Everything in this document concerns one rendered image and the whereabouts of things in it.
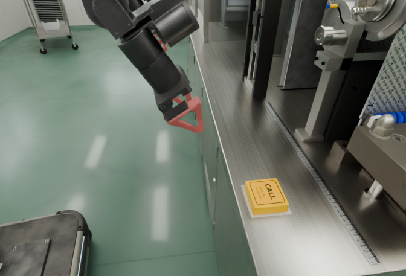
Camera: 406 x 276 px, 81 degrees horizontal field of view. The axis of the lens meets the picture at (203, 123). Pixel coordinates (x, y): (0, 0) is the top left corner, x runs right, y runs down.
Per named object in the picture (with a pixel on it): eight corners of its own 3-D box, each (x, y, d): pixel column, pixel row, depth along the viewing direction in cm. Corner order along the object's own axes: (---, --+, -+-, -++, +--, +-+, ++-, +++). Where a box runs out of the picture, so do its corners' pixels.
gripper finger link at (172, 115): (208, 109, 50) (185, 74, 44) (219, 128, 44) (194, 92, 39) (181, 126, 50) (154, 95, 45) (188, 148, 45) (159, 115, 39)
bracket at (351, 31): (293, 131, 70) (323, 19, 52) (314, 130, 70) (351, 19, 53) (301, 142, 66) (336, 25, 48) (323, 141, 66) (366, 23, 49)
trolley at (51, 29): (39, 41, 453) (15, -21, 395) (72, 37, 478) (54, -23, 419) (41, 55, 389) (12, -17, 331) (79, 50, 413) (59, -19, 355)
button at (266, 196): (244, 188, 53) (244, 180, 51) (274, 185, 53) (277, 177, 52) (253, 215, 47) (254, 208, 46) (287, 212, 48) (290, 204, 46)
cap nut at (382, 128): (365, 128, 49) (373, 110, 46) (381, 127, 49) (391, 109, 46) (377, 140, 46) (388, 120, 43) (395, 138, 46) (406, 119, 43)
